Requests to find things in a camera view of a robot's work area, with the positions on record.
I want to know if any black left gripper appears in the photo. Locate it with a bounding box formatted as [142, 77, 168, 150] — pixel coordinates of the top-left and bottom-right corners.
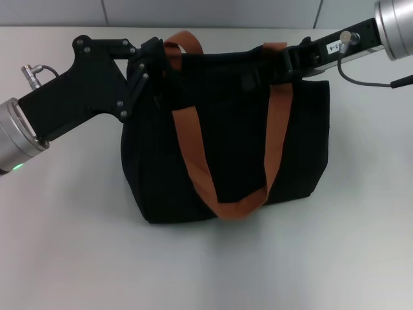
[17, 34, 166, 143]

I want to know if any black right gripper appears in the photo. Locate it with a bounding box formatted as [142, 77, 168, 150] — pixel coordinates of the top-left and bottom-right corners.
[280, 17, 387, 78]

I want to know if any black food bag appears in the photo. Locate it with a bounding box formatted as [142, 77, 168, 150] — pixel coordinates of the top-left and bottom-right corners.
[119, 30, 330, 224]

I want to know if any right gripper cable with plug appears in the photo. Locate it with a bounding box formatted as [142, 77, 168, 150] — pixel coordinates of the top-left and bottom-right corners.
[337, 30, 413, 90]

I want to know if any gripper cable with plug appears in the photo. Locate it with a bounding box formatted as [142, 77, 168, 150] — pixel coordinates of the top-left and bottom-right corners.
[21, 63, 59, 88]
[337, 30, 413, 90]

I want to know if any left gripper cable with plug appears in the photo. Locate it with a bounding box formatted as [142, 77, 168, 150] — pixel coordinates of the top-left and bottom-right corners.
[21, 63, 59, 88]

